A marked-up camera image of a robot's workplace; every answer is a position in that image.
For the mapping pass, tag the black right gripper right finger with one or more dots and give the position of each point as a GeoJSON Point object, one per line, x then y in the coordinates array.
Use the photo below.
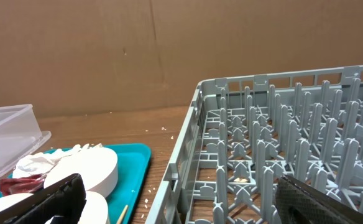
{"type": "Point", "coordinates": [298, 203]}

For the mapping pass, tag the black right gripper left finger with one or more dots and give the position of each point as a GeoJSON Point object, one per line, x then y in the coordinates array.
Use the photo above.
{"type": "Point", "coordinates": [61, 202]}

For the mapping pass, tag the large white plate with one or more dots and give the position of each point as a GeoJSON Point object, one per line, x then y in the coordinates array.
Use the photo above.
{"type": "Point", "coordinates": [95, 210]}

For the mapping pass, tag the red ketchup packet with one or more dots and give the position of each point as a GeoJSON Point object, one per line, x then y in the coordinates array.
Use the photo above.
{"type": "Point", "coordinates": [30, 184]}

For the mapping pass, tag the white napkin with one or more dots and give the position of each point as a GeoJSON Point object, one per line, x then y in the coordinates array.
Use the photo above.
{"type": "Point", "coordinates": [41, 163]}

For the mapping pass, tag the pink bowl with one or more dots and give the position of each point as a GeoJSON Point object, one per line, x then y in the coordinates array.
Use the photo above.
{"type": "Point", "coordinates": [98, 169]}

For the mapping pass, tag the grey dishwasher rack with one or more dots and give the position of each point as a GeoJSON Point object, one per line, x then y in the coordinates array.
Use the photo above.
{"type": "Point", "coordinates": [241, 134]}

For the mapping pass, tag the wooden chopstick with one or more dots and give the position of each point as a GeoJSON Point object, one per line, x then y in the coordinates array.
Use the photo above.
{"type": "Point", "coordinates": [122, 215]}

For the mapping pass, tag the clear plastic bin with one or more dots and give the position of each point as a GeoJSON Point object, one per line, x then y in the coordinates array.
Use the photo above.
{"type": "Point", "coordinates": [18, 119]}

